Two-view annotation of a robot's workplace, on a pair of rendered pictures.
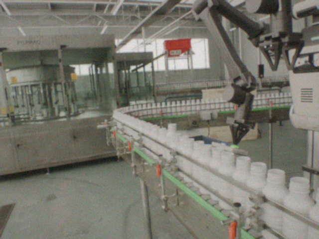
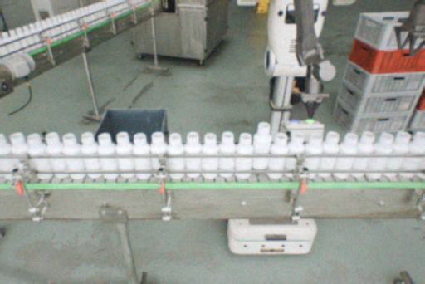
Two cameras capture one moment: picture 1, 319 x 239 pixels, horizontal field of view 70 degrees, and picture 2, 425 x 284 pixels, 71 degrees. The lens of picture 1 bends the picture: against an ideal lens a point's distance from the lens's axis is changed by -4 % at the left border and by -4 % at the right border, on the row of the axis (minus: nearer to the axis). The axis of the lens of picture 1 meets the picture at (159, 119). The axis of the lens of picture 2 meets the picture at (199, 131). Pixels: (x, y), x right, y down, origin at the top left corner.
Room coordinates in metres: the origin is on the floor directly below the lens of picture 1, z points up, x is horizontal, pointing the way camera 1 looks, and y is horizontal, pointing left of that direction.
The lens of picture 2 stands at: (0.96, 0.79, 1.72)
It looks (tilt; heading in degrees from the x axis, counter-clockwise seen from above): 33 degrees down; 291
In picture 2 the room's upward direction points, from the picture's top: straight up
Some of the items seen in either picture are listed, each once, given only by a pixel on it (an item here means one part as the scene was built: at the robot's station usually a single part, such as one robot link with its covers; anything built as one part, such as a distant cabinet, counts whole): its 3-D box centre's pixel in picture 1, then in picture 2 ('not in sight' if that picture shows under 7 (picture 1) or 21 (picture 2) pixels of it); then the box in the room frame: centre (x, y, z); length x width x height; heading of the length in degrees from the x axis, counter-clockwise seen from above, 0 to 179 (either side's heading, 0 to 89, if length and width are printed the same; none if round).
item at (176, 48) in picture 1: (179, 82); not in sight; (8.22, -0.79, 1.40); 0.92 x 0.72 x 2.80; 93
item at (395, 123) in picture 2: not in sight; (369, 115); (0.23, -2.44, 0.11); 0.61 x 0.41 x 0.22; 27
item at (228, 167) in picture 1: (228, 180); (378, 155); (0.66, -0.19, 1.08); 0.06 x 0.06 x 0.17
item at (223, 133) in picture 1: (229, 113); not in sight; (5.46, -1.62, 0.59); 1.10 x 0.62 x 1.18; 93
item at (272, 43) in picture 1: (277, 54); (414, 40); (0.65, -0.34, 1.44); 0.07 x 0.07 x 0.09; 21
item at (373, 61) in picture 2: not in sight; (392, 53); (0.22, -2.45, 0.78); 0.61 x 0.41 x 0.22; 28
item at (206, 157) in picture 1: (207, 169); (345, 155); (0.77, -0.15, 1.08); 0.06 x 0.06 x 0.17
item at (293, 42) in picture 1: (286, 54); (407, 36); (0.67, -0.37, 1.44); 0.07 x 0.07 x 0.09; 21
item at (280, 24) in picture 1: (281, 27); (419, 15); (0.66, -0.35, 1.51); 0.10 x 0.07 x 0.07; 111
